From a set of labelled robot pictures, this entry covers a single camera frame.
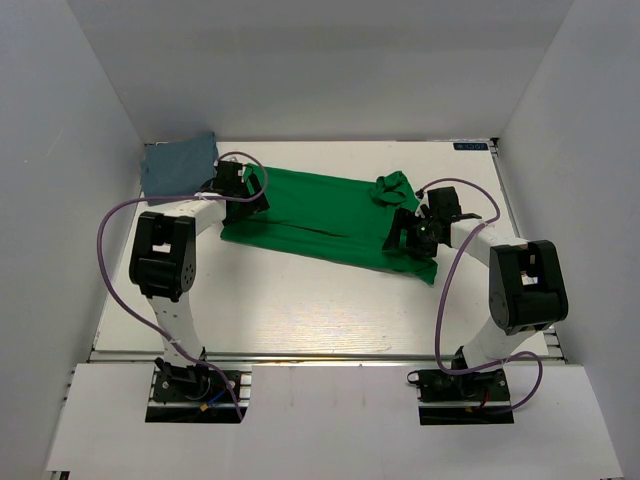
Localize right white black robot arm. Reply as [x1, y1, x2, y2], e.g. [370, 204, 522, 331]
[383, 186, 569, 399]

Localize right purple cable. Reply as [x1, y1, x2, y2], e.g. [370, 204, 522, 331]
[415, 178, 545, 414]

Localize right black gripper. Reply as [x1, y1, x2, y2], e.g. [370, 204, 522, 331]
[384, 207, 441, 257]

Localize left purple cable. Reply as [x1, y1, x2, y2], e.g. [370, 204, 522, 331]
[95, 151, 269, 422]

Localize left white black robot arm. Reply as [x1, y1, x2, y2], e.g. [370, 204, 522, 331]
[129, 160, 269, 399]

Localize blue label sticker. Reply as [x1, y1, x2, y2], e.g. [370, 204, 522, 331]
[453, 142, 489, 151]

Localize folded blue-grey t shirt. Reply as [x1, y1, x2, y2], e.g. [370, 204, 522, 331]
[141, 132, 219, 197]

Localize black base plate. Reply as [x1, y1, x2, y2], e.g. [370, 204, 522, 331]
[145, 358, 250, 424]
[407, 369, 514, 426]

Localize aluminium table rail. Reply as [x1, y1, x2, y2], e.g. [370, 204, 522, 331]
[87, 349, 569, 365]

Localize green t shirt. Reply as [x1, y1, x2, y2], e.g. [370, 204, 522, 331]
[220, 167, 438, 286]

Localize purple cable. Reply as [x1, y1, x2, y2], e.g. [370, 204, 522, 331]
[415, 178, 545, 414]
[95, 151, 269, 422]

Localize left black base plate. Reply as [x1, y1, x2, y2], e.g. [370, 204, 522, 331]
[145, 358, 250, 424]

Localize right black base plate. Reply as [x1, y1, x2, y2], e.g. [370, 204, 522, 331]
[407, 369, 514, 426]

